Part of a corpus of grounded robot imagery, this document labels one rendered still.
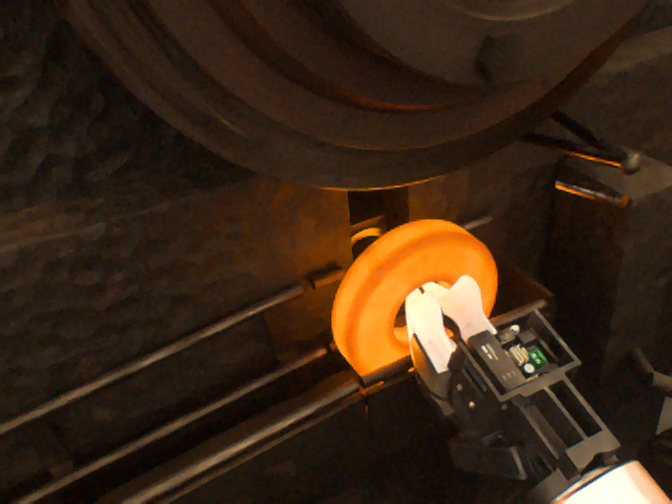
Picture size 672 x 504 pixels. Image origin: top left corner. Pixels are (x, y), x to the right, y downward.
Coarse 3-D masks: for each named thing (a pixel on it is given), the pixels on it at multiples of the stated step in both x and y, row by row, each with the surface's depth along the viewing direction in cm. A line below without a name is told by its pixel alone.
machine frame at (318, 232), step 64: (0, 0) 45; (0, 64) 47; (64, 64) 49; (640, 64) 68; (0, 128) 49; (64, 128) 51; (128, 128) 53; (640, 128) 73; (0, 192) 51; (64, 192) 53; (128, 192) 53; (192, 192) 53; (256, 192) 55; (320, 192) 58; (384, 192) 67; (448, 192) 64; (512, 192) 68; (0, 256) 48; (64, 256) 50; (128, 256) 52; (192, 256) 55; (256, 256) 58; (320, 256) 61; (512, 256) 73; (0, 320) 50; (64, 320) 52; (128, 320) 55; (192, 320) 58; (256, 320) 61; (320, 320) 65; (0, 384) 52; (64, 384) 55; (128, 384) 58; (192, 384) 61; (576, 384) 92; (0, 448) 55; (640, 448) 110
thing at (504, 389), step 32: (544, 320) 51; (480, 352) 49; (512, 352) 50; (544, 352) 52; (480, 384) 49; (512, 384) 47; (544, 384) 47; (480, 416) 49; (512, 416) 50; (544, 416) 48; (576, 416) 47; (480, 448) 52; (544, 448) 46; (576, 448) 44; (608, 448) 44; (544, 480) 46; (576, 480) 45
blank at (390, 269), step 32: (416, 224) 57; (448, 224) 59; (384, 256) 55; (416, 256) 56; (448, 256) 58; (480, 256) 59; (352, 288) 56; (384, 288) 56; (416, 288) 58; (448, 288) 61; (480, 288) 61; (352, 320) 56; (384, 320) 58; (352, 352) 58; (384, 352) 59
